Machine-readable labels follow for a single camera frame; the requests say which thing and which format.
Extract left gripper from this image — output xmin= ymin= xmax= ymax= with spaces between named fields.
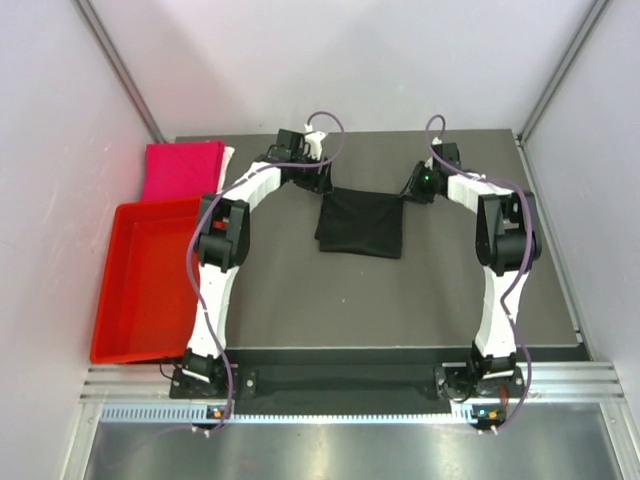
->
xmin=290 ymin=148 xmax=332 ymax=194

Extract black t-shirt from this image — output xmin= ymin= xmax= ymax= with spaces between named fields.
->
xmin=314 ymin=187 xmax=404 ymax=259

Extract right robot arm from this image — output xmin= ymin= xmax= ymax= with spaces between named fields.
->
xmin=401 ymin=138 xmax=541 ymax=396

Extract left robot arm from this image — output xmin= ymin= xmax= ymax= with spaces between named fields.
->
xmin=182 ymin=124 xmax=330 ymax=397

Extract folded white t-shirt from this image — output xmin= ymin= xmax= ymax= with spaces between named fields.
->
xmin=217 ymin=146 xmax=235 ymax=191

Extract folded pink t-shirt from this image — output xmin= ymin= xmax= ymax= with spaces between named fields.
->
xmin=140 ymin=141 xmax=225 ymax=202

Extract red plastic bin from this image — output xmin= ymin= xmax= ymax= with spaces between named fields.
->
xmin=89 ymin=197 xmax=200 ymax=364

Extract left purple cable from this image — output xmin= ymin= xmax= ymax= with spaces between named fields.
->
xmin=185 ymin=110 xmax=347 ymax=426

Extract purple cable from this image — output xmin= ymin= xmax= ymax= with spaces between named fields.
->
xmin=185 ymin=110 xmax=347 ymax=426
xmin=424 ymin=114 xmax=535 ymax=426

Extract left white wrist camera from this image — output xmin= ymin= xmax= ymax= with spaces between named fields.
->
xmin=304 ymin=124 xmax=327 ymax=161

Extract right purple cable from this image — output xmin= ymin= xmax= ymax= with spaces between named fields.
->
xmin=424 ymin=114 xmax=535 ymax=426

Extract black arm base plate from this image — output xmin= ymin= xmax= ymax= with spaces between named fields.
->
xmin=169 ymin=347 xmax=524 ymax=417

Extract right corner aluminium post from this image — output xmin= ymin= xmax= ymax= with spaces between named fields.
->
xmin=516 ymin=0 xmax=612 ymax=147

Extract corner aluminium post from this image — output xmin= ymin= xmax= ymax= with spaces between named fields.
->
xmin=516 ymin=0 xmax=612 ymax=147
xmin=71 ymin=0 xmax=166 ymax=143

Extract aluminium frame rail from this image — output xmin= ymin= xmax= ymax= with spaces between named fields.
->
xmin=80 ymin=362 xmax=624 ymax=403

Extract left corner aluminium post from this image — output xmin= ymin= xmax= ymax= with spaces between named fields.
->
xmin=71 ymin=0 xmax=166 ymax=143

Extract grey slotted cable duct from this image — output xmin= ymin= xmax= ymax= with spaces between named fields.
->
xmin=99 ymin=402 xmax=498 ymax=426

